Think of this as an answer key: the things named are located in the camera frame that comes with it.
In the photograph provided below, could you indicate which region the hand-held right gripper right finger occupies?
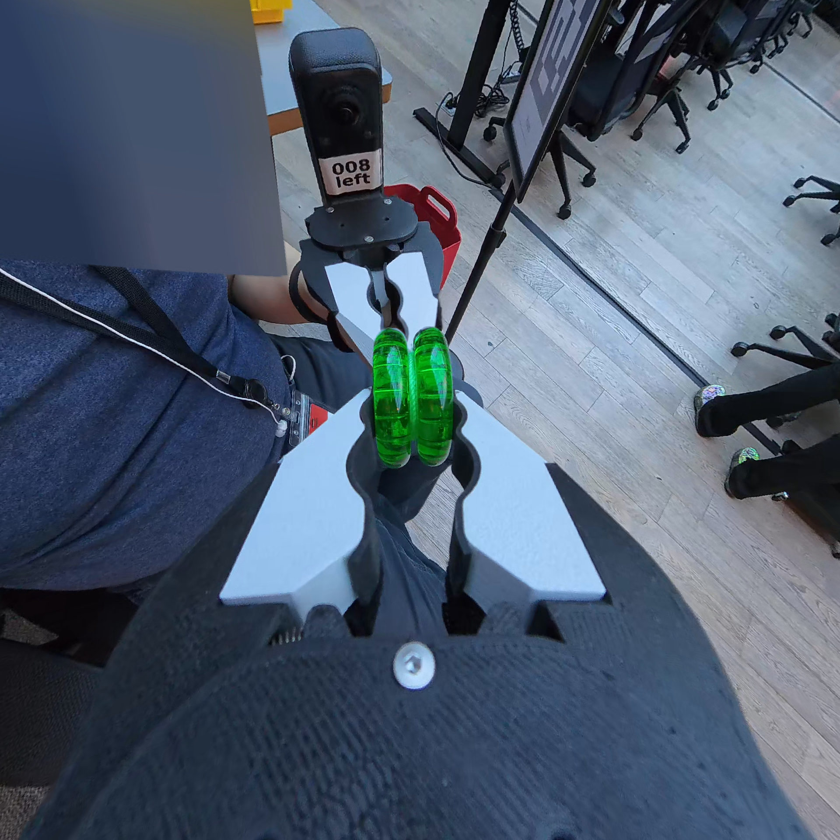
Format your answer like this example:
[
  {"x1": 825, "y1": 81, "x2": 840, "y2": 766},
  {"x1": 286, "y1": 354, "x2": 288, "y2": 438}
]
[{"x1": 446, "y1": 388, "x2": 608, "y2": 637}]

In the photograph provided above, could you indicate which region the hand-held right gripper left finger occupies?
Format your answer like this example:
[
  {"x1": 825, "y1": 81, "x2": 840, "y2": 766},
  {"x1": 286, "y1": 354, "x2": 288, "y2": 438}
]
[{"x1": 218, "y1": 387, "x2": 385, "y2": 637}]

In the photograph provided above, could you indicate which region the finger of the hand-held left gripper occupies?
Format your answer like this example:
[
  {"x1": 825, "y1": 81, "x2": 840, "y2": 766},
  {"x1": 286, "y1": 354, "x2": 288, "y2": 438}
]
[
  {"x1": 325, "y1": 262, "x2": 395, "y2": 367},
  {"x1": 386, "y1": 252, "x2": 442, "y2": 336}
]

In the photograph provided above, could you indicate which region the green translucent yoyo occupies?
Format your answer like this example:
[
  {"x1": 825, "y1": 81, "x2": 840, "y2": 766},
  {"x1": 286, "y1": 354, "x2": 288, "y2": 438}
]
[{"x1": 372, "y1": 326, "x2": 454, "y2": 469}]

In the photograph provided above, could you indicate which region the person's left forearm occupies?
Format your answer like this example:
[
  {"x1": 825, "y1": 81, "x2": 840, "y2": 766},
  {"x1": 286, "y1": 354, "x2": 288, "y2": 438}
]
[{"x1": 228, "y1": 272, "x2": 332, "y2": 326}]

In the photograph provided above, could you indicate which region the red plastic bin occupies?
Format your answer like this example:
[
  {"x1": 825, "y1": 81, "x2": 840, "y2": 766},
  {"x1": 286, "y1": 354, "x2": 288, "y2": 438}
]
[{"x1": 382, "y1": 184, "x2": 460, "y2": 290}]

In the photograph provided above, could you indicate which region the red and black badge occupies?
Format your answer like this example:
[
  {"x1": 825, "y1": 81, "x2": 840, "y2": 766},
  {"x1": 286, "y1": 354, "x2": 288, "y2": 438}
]
[{"x1": 287, "y1": 389, "x2": 330, "y2": 452}]

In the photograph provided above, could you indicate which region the grey top table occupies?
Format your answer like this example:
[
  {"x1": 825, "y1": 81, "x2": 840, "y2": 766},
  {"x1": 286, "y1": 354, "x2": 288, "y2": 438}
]
[{"x1": 256, "y1": 0, "x2": 392, "y2": 137}]

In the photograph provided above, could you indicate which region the person's blue shirt torso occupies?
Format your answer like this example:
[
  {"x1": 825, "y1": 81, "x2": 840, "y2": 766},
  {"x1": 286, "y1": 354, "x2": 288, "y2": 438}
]
[{"x1": 0, "y1": 259, "x2": 293, "y2": 592}]

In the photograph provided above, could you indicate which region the yellow plastic bin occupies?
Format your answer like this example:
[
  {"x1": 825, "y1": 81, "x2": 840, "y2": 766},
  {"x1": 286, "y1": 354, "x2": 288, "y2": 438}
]
[{"x1": 251, "y1": 0, "x2": 312, "y2": 26}]

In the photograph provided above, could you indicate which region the black sign board stand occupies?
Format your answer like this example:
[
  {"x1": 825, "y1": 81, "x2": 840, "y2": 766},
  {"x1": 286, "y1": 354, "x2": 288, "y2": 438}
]
[{"x1": 445, "y1": 0, "x2": 611, "y2": 343}]

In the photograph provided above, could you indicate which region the tangle of black cables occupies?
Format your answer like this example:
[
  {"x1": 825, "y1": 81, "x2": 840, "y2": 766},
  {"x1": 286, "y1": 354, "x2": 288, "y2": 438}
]
[{"x1": 469, "y1": 62, "x2": 526, "y2": 122}]

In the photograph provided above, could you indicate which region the black lanyard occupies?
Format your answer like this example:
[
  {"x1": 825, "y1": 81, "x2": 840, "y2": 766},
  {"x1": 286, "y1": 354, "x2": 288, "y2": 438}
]
[{"x1": 0, "y1": 266, "x2": 290, "y2": 437}]

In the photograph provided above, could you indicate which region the black desk frame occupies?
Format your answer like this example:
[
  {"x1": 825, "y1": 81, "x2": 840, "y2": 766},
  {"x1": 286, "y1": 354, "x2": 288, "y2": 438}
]
[{"x1": 413, "y1": 0, "x2": 519, "y2": 191}]

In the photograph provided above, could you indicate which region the black floor cable cover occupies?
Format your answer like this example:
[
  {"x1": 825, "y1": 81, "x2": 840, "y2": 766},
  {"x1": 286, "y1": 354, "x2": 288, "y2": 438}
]
[{"x1": 508, "y1": 197, "x2": 785, "y2": 457}]

